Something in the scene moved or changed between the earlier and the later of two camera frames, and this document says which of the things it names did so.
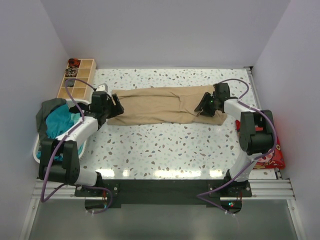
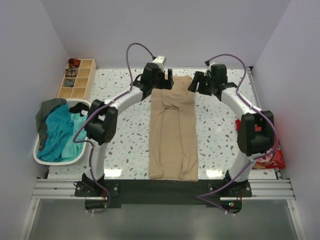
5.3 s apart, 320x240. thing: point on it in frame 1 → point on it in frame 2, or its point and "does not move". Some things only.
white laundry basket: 71,101 does not move
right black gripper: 203,104 → 198,77
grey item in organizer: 70,83 does not move
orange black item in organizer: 74,62 does not move
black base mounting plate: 165,193 does not move
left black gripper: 118,109 → 166,84
